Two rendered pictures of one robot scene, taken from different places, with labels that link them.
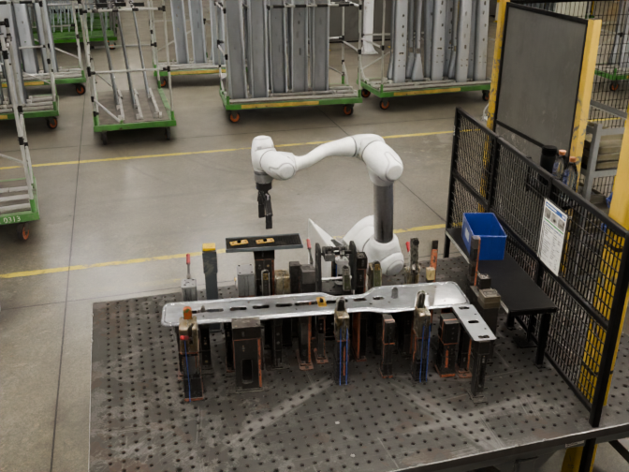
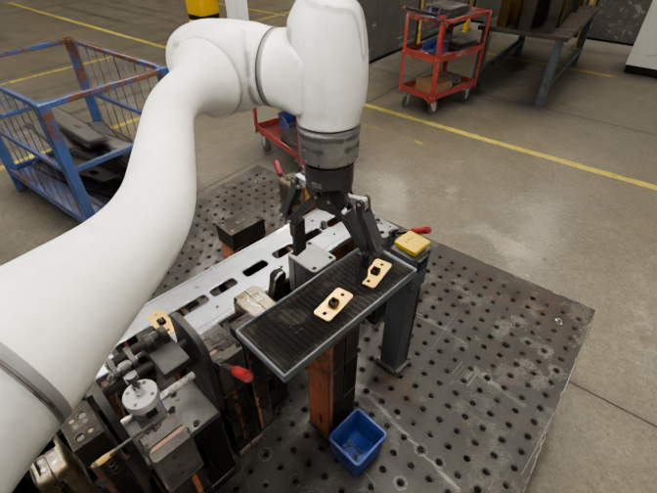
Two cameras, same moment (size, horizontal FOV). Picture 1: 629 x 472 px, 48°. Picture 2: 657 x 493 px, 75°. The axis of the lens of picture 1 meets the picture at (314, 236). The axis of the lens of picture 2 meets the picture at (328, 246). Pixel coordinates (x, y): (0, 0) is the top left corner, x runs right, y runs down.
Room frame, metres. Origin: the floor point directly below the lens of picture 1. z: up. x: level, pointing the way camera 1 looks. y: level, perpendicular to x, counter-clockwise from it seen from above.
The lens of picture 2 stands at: (3.54, -0.11, 1.78)
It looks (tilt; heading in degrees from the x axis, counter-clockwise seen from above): 40 degrees down; 144
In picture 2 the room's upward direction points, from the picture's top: straight up
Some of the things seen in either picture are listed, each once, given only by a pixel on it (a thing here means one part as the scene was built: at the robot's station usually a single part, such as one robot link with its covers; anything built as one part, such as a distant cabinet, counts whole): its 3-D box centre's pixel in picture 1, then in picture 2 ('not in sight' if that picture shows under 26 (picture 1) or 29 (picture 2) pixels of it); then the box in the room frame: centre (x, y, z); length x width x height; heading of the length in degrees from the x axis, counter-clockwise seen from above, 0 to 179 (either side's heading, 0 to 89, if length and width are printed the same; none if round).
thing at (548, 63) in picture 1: (530, 144); not in sight; (5.18, -1.64, 1.00); 1.34 x 0.14 x 2.00; 15
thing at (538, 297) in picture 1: (494, 266); not in sight; (3.11, -0.89, 1.02); 0.90 x 0.22 x 0.03; 9
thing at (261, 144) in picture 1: (264, 153); (319, 60); (3.06, 0.23, 1.61); 0.13 x 0.11 x 0.16; 29
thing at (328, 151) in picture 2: (263, 175); (328, 140); (3.08, 0.23, 1.50); 0.09 x 0.09 x 0.06
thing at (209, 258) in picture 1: (212, 289); (401, 311); (3.04, 0.50, 0.92); 0.08 x 0.08 x 0.44; 9
